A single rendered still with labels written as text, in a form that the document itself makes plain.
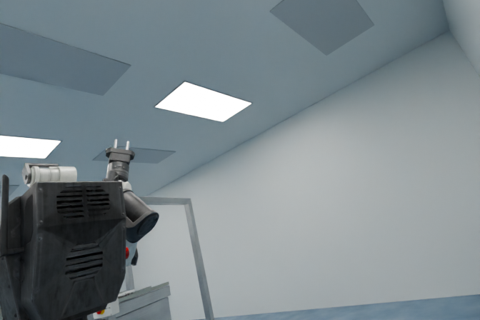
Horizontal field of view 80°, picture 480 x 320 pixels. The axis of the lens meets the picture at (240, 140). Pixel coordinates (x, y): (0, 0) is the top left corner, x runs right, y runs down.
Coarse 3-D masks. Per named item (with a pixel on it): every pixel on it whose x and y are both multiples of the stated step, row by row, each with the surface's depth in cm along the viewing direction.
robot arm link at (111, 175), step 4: (108, 172) 119; (112, 172) 119; (116, 172) 121; (120, 172) 122; (124, 172) 124; (108, 176) 117; (112, 176) 118; (120, 176) 122; (124, 176) 123; (128, 176) 126; (112, 180) 117; (120, 180) 122; (124, 180) 124
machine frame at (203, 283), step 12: (156, 204) 271; (168, 204) 285; (180, 204) 301; (192, 216) 305; (192, 228) 299; (192, 240) 296; (132, 276) 327; (204, 276) 286; (132, 288) 322; (204, 288) 280; (204, 300) 277; (204, 312) 274
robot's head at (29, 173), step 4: (24, 164) 82; (28, 164) 82; (32, 164) 83; (36, 164) 84; (40, 164) 85; (44, 164) 86; (48, 164) 86; (52, 164) 87; (56, 164) 88; (24, 168) 82; (28, 168) 81; (32, 168) 82; (24, 172) 81; (28, 172) 80; (32, 172) 80; (36, 172) 80; (24, 176) 81; (28, 176) 79; (32, 176) 79; (36, 176) 79; (24, 180) 81; (28, 180) 79; (32, 180) 79; (36, 180) 79; (28, 184) 81; (32, 184) 80
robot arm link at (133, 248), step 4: (128, 244) 99; (132, 244) 100; (136, 244) 104; (128, 248) 100; (132, 248) 101; (136, 248) 109; (132, 252) 103; (136, 252) 108; (132, 256) 105; (136, 256) 107; (128, 260) 103; (132, 260) 106; (136, 260) 108; (128, 264) 105; (132, 264) 111
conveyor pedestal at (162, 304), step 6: (162, 300) 321; (168, 300) 328; (144, 306) 298; (150, 306) 304; (156, 306) 311; (162, 306) 318; (168, 306) 325; (132, 312) 284; (138, 312) 289; (144, 312) 296; (150, 312) 302; (156, 312) 309; (162, 312) 315; (168, 312) 322; (120, 318) 270; (126, 318) 276; (132, 318) 281; (138, 318) 287; (144, 318) 293; (150, 318) 299; (156, 318) 306; (162, 318) 312; (168, 318) 319
